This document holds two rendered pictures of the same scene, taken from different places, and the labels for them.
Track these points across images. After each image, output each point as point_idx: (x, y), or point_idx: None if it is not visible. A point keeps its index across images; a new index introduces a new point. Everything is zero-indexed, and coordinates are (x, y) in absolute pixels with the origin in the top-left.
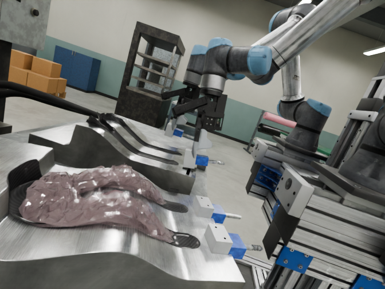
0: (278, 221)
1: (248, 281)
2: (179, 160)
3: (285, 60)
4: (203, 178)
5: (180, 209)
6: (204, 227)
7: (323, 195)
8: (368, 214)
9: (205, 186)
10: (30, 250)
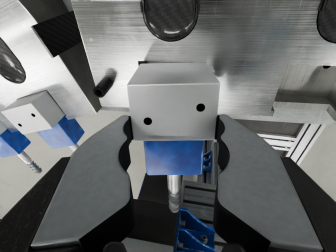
0: (158, 210)
1: (271, 127)
2: (229, 35)
3: None
4: (328, 114)
5: (13, 65)
6: (1, 110)
7: None
8: None
9: (262, 118)
10: None
